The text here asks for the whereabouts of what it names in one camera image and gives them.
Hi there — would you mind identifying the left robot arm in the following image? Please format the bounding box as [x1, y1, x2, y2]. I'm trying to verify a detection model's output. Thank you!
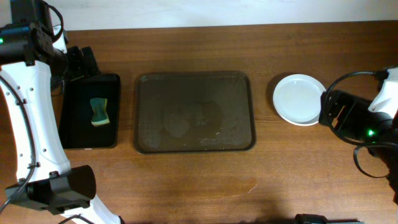
[1, 1, 122, 223]

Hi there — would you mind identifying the green yellow sponge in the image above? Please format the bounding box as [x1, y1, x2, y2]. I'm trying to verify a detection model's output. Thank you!
[90, 98, 110, 127]

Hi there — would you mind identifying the pale blue plate top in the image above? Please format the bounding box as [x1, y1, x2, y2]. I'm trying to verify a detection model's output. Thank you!
[272, 74, 326, 126]

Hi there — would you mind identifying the brown serving tray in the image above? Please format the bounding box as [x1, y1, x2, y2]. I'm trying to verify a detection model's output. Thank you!
[134, 71, 256, 154]

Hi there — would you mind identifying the black rectangular tray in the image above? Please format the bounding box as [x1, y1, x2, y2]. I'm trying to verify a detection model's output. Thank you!
[58, 73, 121, 149]

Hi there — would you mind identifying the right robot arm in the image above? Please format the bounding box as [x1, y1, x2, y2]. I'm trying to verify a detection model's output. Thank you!
[319, 67, 397, 203]

